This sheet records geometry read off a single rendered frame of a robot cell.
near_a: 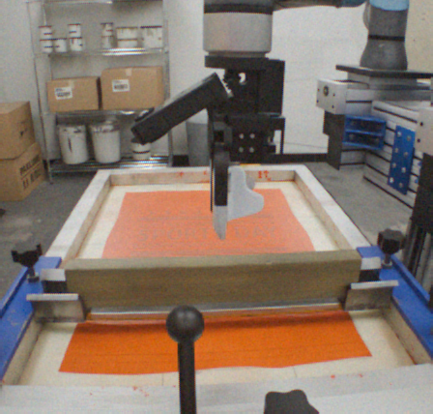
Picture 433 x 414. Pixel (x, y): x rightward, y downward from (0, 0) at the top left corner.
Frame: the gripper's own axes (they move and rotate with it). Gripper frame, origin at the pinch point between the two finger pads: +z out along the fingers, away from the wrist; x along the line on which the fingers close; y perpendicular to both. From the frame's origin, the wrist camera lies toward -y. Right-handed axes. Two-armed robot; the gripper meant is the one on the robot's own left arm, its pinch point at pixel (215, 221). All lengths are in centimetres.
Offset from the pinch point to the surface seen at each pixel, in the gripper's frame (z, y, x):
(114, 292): 10.1, -13.6, -0.8
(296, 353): 16.3, 10.4, -7.4
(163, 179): 15, -10, 57
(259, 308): 12.4, 6.1, -2.2
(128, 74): 10, -56, 321
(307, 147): 91, 129, 367
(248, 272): 7.2, 4.5, -1.0
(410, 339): 13.7, 25.6, -9.2
